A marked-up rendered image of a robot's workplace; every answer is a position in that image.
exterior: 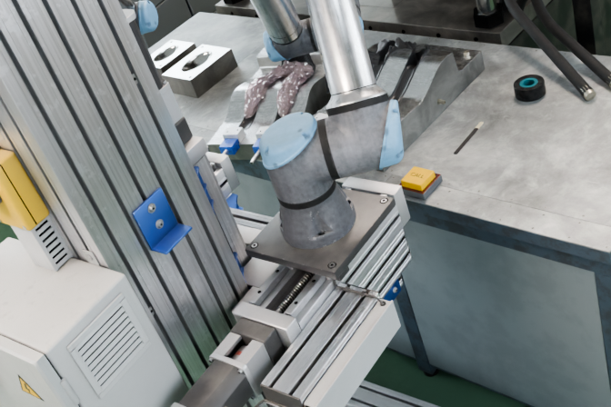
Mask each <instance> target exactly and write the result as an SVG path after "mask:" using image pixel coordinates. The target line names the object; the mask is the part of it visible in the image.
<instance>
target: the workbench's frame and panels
mask: <svg viewBox="0 0 611 407"><path fill-rule="evenodd" d="M230 161H231V163H232V166H233V167H234V170H235V173H236V176H237V178H238V181H239V183H240V184H239V185H238V186H237V187H236V189H235V190H234V191H232V193H233V194H237V195H238V197H237V204H238V206H240V207H243V208H244V209H243V211H247V212H250V213H258V214H262V215H266V216H270V217H275V216H276V214H277V213H278V212H279V207H280V203H279V201H278V199H277V196H276V194H275V189H274V187H273V185H272V183H271V180H270V178H269V175H268V173H267V170H266V169H265V167H264V165H263V163H262V162H258V161H255V163H254V164H253V165H251V164H250V161H251V160H230ZM406 204H407V208H408V211H409V214H410V219H409V220H408V222H407V223H406V225H405V226H404V227H403V229H404V231H405V235H406V239H407V243H408V246H409V249H410V253H411V255H412V260H411V261H410V263H409V264H408V266H407V267H406V268H405V269H404V271H403V272H402V273H401V275H402V279H403V282H404V283H403V286H402V287H401V291H400V293H399V294H398V296H397V297H396V298H395V299H394V306H395V308H396V313H397V316H398V319H399V322H400V324H401V326H400V328H399V329H398V330H397V332H396V334H395V335H394V337H393V338H392V340H391V341H390V342H389V344H388V345H387V346H386V348H387V349H389V350H392V351H394V352H398V353H401V354H403V355H405V356H407V357H409V358H412V359H414V360H416V362H417V365H418V368H419V370H421V371H424V374H425V375H426V376H429V377H432V376H435V375H437V374H438V372H439V370H441V371H443V372H447V373H450V374H452V375H454V376H456V377H458V378H461V379H463V380H466V381H468V382H471V383H474V384H476V385H478V386H481V387H483V388H486V389H488V390H490V391H492V392H496V393H498V394H501V395H503V396H505V397H507V398H510V399H512V400H515V401H517V402H521V403H523V404H525V405H527V406H530V407H611V253H605V252H601V251H598V250H595V249H591V248H587V247H584V246H581V245H577V244H573V243H567V242H563V241H560V240H557V239H553V238H549V237H545V236H543V235H539V234H535V233H529V232H526V231H522V230H518V229H515V228H511V227H508V226H504V225H501V224H497V223H491V222H488V221H484V220H480V219H476V218H473V217H470V216H466V215H462V214H459V213H453V212H449V211H446V210H442V209H438V208H435V207H432V206H428V205H424V204H420V203H415V202H411V201H407V200H406Z"/></svg>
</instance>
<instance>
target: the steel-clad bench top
mask: <svg viewBox="0 0 611 407"><path fill-rule="evenodd" d="M264 31H266V29H265V27H264V25H263V23H262V21H261V19H260V18H253V17H243V16H235V15H220V14H210V13H202V12H199V13H197V14H196V15H194V16H193V17H192V18H190V19H189V20H187V21H186V22H185V23H183V24H182V25H180V26H179V27H177V28H176V30H174V31H173V32H171V33H170V34H169V35H167V36H166V37H164V38H163V39H161V40H160V41H159V42H157V43H156V44H154V45H153V46H151V47H150V48H149V49H148V51H149V53H150V54H152V53H153V52H155V51H156V50H158V49H159V48H160V47H162V46H163V45H165V44H166V43H168V42H169V41H170V40H177V41H183V42H189V43H195V46H196V48H197V47H199V46H200V45H212V46H219V47H225V48H231V49H232V51H233V54H234V56H235V60H236V62H237V65H238V67H237V68H236V69H235V70H233V71H232V72H231V73H230V74H228V75H227V76H226V77H224V78H223V79H222V80H221V81H219V82H218V83H217V84H215V85H214V86H213V87H212V88H210V89H209V90H208V91H207V92H205V93H204V94H203V95H201V96H200V97H199V98H194V97H190V96H185V95H181V94H174V96H175V99H176V101H177V103H178V106H179V108H180V110H181V112H182V115H183V117H184V118H185V119H186V121H187V123H188V126H189V128H190V130H191V132H192V135H193V136H198V137H203V138H204V140H205V144H206V146H207V144H208V143H209V141H210V140H211V139H212V137H213V136H214V135H215V133H216V132H217V130H218V129H219V128H220V126H221V125H222V124H223V122H224V121H225V118H226V115H227V111H228V107H229V104H230V100H231V97H232V94H233V92H234V90H235V89H236V88H237V87H238V86H239V85H241V84H242V83H244V82H246V81H247V80H249V79H250V78H252V77H253V76H254V75H255V73H256V72H257V71H258V69H259V65H258V62H257V56H258V54H259V53H260V52H261V51H262V49H263V48H264V47H265V45H264V40H263V33H264ZM397 37H400V38H401V39H402V40H403V41H404V42H405V41H407V42H408V41H410V42H412V43H414V42H416V43H417V44H427V45H440V46H448V47H456V48H464V49H472V50H480V51H482V56H483V60H484V65H485V69H484V70H483V72H482V73H481V74H480V75H479V76H478V77H477V78H476V79H475V80H474V81H473V82H472V83H471V84H470V85H469V86H468V87H467V88H466V89H465V90H464V91H463V92H462V93H461V94H460V95H459V96H458V97H457V98H456V99H455V101H454V102H453V103H452V104H450V105H449V106H448V107H447V108H446V109H445V111H444V112H443V113H441V114H440V115H439V116H438V117H437V118H436V119H435V121H434V122H433V123H431V124H430V125H429V126H428V127H427V129H426V130H425V131H424V132H423V133H422V134H421V135H420V136H419V137H418V138H417V139H416V140H415V141H414V142H413V143H412V144H411V145H410V146H409V147H408V148H407V149H406V150H405V151H404V156H403V159H402V160H401V161H400V162H399V163H398V164H393V165H391V166H390V167H389V168H388V169H387V170H386V171H385V172H379V171H376V170H374V171H370V172H366V173H362V174H356V175H352V176H348V177H355V178H360V179H366V180H371V181H376V182H381V183H387V184H396V185H400V184H401V180H402V179H403V178H404V177H405V176H406V175H407V173H408V172H409V171H410V170H411V169H412V168H413V167H414V166H415V167H420V168H424V169H427V170H432V171H434V172H435V173H436V174H441V175H442V179H443V181H442V183H441V184H440V185H438V186H437V188H436V189H435V190H434V191H433V192H432V193H431V194H430V195H429V196H428V197H427V198H426V199H425V200H421V199H417V198H414V197H410V196H407V195H405V199H406V200H407V201H411V202H415V203H419V204H424V205H428V206H432V207H435V208H438V209H442V210H446V211H449V212H453V213H459V214H462V215H466V216H470V217H473V218H476V219H480V220H484V221H488V222H491V223H497V224H501V225H504V226H508V227H511V228H515V229H518V230H522V231H526V232H529V233H535V234H539V235H543V236H545V237H549V238H553V239H557V240H560V241H563V242H567V243H573V244H577V245H581V246H584V247H587V248H591V249H595V250H598V251H601V252H605V253H611V88H610V87H609V86H608V85H607V84H606V83H605V82H604V81H602V80H601V79H600V78H599V77H598V76H597V75H596V74H595V73H594V72H593V71H591V70H590V69H589V68H588V67H587V66H586V65H585V64H584V63H583V62H581V61H580V60H579V59H578V58H577V57H576V56H575V55H574V54H573V53H572V52H563V51H559V52H560V53H561V55H562V56H563V57H564V58H565V59H566V60H567V61H568V62H569V63H570V64H571V65H572V66H573V67H574V68H575V69H576V70H577V72H578V73H579V74H580V75H581V76H582V77H583V78H584V79H585V80H586V82H587V83H588V84H589V85H590V86H591V87H592V88H593V89H594V91H595V92H596V97H595V98H594V99H592V100H590V101H587V100H586V99H585V98H584V97H583V96H582V95H581V94H580V93H579V92H578V91H577V90H576V88H575V87H574V86H573V85H572V84H571V83H570V82H569V80H568V79H567V78H566V77H565V76H564V75H563V73H562V72H561V71H560V70H559V69H558V68H557V67H556V65H555V64H554V63H553V62H552V61H551V60H550V59H549V57H548V56H547V55H546V54H545V53H544V52H543V50H542V49H538V48H529V47H521V46H512V45H496V44H488V43H479V42H471V41H462V40H454V39H445V38H437V37H429V36H420V35H404V34H396V33H387V32H378V31H370V30H364V38H365V41H366V48H367V49H368V48H369V47H371V46H372V45H374V44H375V43H379V42H380V41H383V40H384V39H388V40H391V41H392V40H394V41H396V39H397ZM528 74H537V75H540V76H542V77H543V78H544V79H545V85H546V94H545V95H544V96H543V97H542V98H540V99H538V100H536V101H533V102H522V101H519V100H517V99H516V96H515V91H514V82H515V80H516V79H518V78H519V77H522V76H524V75H528ZM480 122H483V124H482V125H481V127H480V128H479V129H478V130H477V131H476V133H475V134H474V135H473V136H472V137H471V138H470V140H469V141H468V142H467V143H466V144H465V146H464V147H463V148H462V149H461V150H460V152H459V153H458V154H454V152H455V150H456V149H457V148H458V147H459V146H460V144H461V143H463V142H464V141H465V139H466V138H467V137H468V136H469V135H470V133H471V132H472V131H473V130H474V129H475V128H476V126H477V125H478V124H479V123H480ZM207 148H208V146H207ZM348 177H345V178H341V179H336V182H339V183H342V184H343V183H344V182H345V181H346V180H347V178H348Z"/></svg>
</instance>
